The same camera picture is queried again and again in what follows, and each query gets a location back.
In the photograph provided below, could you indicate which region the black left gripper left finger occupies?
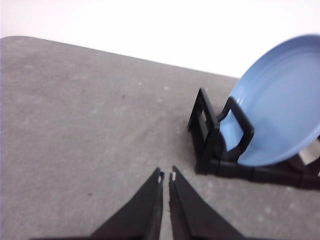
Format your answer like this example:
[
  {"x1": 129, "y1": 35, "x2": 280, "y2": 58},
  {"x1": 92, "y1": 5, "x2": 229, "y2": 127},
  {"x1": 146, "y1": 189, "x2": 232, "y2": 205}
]
[{"x1": 33, "y1": 167, "x2": 165, "y2": 240}]

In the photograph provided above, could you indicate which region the blue plate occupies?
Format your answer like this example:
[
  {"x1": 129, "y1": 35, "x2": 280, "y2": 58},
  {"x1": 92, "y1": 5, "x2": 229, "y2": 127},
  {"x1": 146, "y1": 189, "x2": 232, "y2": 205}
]
[{"x1": 220, "y1": 34, "x2": 320, "y2": 167}]

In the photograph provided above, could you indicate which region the black dish rack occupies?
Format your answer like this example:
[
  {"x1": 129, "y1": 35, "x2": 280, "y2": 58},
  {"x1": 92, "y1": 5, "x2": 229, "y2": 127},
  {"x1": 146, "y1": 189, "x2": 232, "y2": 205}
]
[{"x1": 187, "y1": 87, "x2": 320, "y2": 191}]

